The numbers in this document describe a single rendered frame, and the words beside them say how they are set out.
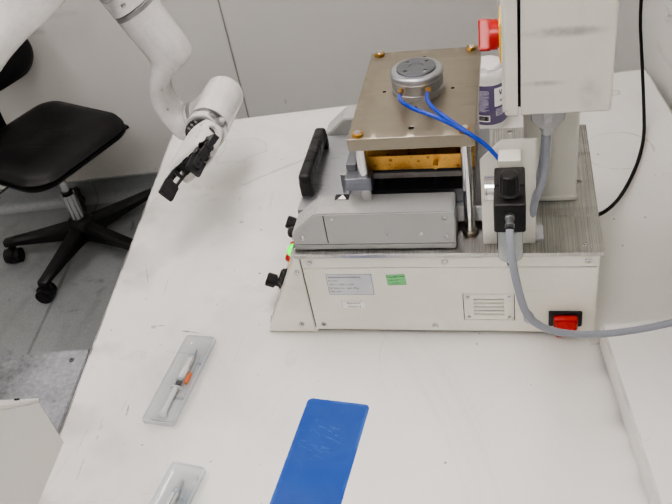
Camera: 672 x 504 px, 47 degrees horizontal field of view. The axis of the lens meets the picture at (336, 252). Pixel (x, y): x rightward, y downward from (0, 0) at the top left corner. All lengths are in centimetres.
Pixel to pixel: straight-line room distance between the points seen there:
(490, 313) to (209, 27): 185
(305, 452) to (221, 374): 23
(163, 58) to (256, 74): 133
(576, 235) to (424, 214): 23
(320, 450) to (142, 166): 218
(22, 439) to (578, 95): 89
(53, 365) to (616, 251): 101
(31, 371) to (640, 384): 100
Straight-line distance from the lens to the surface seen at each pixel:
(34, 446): 125
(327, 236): 117
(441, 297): 122
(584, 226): 120
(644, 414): 113
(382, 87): 122
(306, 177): 122
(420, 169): 115
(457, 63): 126
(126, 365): 139
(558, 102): 102
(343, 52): 282
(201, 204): 170
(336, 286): 123
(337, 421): 119
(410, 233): 115
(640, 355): 120
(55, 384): 142
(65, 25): 297
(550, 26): 97
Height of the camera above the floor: 167
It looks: 39 degrees down
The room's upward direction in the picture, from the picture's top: 12 degrees counter-clockwise
